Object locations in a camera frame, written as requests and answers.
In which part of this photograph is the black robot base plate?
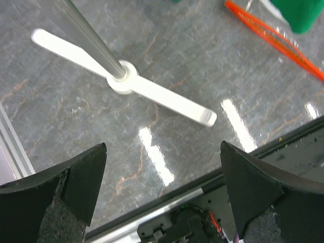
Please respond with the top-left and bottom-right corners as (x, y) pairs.
(86, 117), (323, 242)

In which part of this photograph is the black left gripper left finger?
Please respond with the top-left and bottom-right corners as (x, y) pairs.
(1, 143), (107, 242)

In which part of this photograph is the aluminium frame post left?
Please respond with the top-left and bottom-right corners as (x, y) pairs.
(1, 106), (35, 184)

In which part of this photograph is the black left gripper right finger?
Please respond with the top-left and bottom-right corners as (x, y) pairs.
(220, 141), (323, 242)

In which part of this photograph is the silver clothes rack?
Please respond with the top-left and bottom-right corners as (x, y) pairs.
(31, 1), (217, 127)

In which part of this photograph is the green t-shirt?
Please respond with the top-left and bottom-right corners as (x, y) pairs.
(270, 0), (323, 34)

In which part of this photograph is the clear zip top bag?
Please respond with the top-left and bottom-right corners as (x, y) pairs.
(225, 1), (323, 81)

